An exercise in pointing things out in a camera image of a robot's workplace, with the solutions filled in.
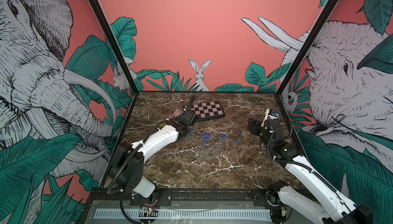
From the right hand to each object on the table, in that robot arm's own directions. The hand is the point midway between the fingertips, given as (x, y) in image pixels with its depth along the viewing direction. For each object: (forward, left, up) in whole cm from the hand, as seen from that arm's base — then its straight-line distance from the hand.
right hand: (252, 117), depth 78 cm
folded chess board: (+20, +23, -21) cm, 36 cm away
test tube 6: (-8, +7, -23) cm, 25 cm away
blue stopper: (+4, +1, -22) cm, 23 cm away
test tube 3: (-5, +22, -23) cm, 33 cm away
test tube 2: (-8, +25, -22) cm, 34 cm away
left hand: (0, +34, -13) cm, 36 cm away
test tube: (-5, +27, -23) cm, 35 cm away
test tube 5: (0, +12, -22) cm, 25 cm away
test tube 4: (-7, +16, -22) cm, 29 cm away
